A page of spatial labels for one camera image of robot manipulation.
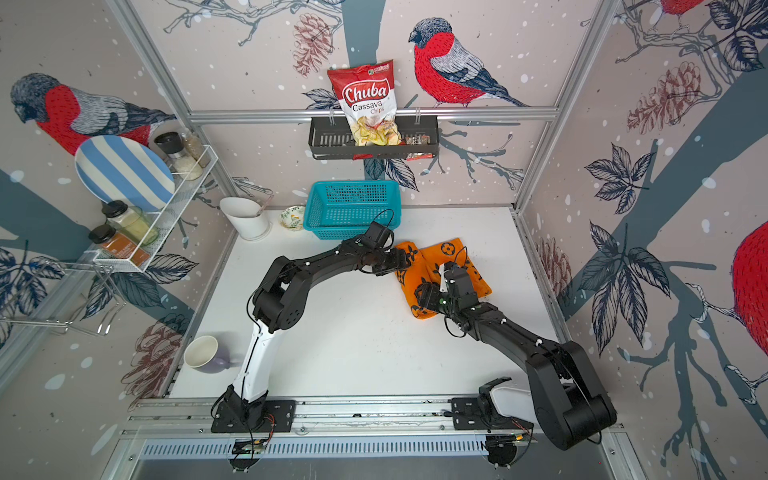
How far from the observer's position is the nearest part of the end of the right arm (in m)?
0.70

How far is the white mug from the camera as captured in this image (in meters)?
0.75

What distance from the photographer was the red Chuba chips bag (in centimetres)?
80
